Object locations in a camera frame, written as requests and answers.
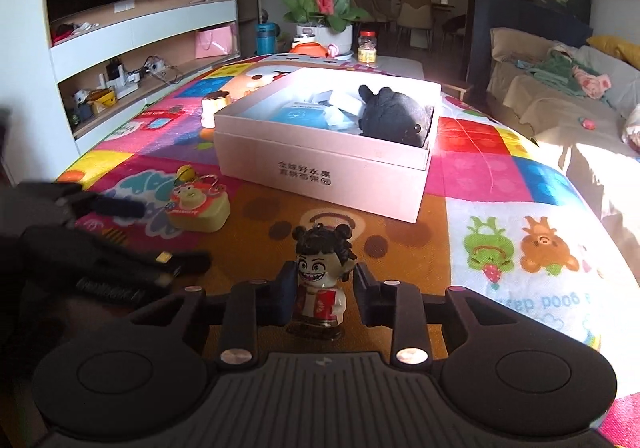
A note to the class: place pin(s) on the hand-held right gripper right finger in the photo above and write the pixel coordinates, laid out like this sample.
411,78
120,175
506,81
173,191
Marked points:
369,300

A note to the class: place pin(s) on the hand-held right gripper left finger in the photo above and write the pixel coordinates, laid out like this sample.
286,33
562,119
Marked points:
282,295

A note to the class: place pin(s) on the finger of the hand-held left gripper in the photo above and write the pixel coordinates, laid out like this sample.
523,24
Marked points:
120,210
100,258

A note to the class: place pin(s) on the black-haired doll figurine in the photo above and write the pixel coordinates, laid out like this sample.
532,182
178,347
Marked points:
320,278

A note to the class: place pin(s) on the white cardboard box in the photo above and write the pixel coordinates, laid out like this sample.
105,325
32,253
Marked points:
325,167

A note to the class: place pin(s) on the blue tissue pack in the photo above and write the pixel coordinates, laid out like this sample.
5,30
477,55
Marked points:
300,115

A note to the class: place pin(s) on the black plush toy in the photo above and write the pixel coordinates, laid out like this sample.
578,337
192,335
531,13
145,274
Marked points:
395,120

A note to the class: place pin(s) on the yellow box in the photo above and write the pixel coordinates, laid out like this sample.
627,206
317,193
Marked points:
102,102

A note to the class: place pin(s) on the orange plastic toy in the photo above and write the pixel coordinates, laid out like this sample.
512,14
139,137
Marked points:
206,134

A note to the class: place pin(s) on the white charging device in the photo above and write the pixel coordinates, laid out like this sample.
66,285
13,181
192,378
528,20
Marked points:
120,80

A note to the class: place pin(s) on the white power strip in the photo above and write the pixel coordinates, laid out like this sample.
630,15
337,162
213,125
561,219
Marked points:
155,66

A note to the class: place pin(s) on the white television shelf unit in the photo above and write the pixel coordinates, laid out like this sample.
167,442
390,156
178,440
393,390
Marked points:
125,32

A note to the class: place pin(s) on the colourful printed play mat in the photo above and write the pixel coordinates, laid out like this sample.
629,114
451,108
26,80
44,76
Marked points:
500,167

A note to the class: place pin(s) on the pink gift bag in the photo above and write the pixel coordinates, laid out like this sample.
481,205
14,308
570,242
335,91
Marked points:
215,41

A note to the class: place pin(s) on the blue thermos bottle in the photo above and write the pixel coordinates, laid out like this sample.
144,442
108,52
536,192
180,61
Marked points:
267,40

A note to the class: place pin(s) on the orange round bowl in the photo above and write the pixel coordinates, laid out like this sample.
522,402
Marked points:
310,50

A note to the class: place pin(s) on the red-lidded clear jar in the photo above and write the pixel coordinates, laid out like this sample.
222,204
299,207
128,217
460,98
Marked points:
367,47

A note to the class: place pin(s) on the small pink toy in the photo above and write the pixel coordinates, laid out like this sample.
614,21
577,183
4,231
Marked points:
588,122

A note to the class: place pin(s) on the dark chair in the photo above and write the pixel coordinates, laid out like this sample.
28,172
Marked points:
455,27

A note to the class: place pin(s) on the beige dining chair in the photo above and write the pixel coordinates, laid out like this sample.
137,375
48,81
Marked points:
416,15

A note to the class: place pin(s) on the potted purple orchid plant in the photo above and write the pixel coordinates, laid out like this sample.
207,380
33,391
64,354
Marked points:
322,2

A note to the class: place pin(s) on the green clothes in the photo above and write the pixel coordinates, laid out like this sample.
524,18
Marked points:
555,70

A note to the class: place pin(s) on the beige cushion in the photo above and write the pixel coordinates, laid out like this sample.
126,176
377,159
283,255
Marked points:
520,42

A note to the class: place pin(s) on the pink cloth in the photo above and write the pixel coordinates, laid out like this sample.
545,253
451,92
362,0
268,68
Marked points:
592,81

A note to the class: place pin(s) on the pink floral clothes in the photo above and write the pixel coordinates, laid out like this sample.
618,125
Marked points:
632,127

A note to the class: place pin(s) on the yellow pillow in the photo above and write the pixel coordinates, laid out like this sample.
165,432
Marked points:
617,50

